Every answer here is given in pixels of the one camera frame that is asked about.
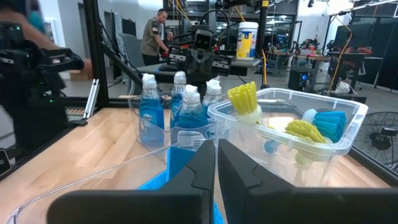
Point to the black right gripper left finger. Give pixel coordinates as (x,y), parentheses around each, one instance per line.
(155,205)

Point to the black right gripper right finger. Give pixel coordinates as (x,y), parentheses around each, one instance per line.
(280,205)

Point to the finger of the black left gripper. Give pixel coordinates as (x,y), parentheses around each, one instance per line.
(177,56)
(222,64)

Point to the blue dish soap bottle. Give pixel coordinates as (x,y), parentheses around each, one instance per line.
(151,118)
(190,118)
(213,96)
(177,102)

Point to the green yellow dish brush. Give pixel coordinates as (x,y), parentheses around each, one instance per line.
(244,99)

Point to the blue dish brush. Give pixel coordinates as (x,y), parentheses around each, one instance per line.
(303,129)
(331,124)

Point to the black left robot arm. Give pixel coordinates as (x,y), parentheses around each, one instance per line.
(228,43)

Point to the person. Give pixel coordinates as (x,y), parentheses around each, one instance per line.
(152,37)
(29,26)
(169,36)

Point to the dark grey desk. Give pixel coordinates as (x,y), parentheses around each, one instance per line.
(155,70)

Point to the yellow white wipes canister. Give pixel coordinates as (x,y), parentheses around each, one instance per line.
(247,43)

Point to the clear plastic storage tub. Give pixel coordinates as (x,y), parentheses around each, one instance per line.
(264,168)

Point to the grey office chair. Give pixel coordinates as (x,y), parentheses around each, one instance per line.
(130,49)

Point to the clear acrylic bin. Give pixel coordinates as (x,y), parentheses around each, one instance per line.
(186,138)
(134,118)

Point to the black computer tower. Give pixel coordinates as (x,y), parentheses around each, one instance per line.
(298,79)

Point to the cluttered background workbench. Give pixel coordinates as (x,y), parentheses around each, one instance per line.
(311,54)

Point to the black floor fan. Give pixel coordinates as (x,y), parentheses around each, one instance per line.
(377,140)

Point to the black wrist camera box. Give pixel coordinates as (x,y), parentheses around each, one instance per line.
(203,39)

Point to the white metal bracket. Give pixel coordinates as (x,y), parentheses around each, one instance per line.
(92,98)

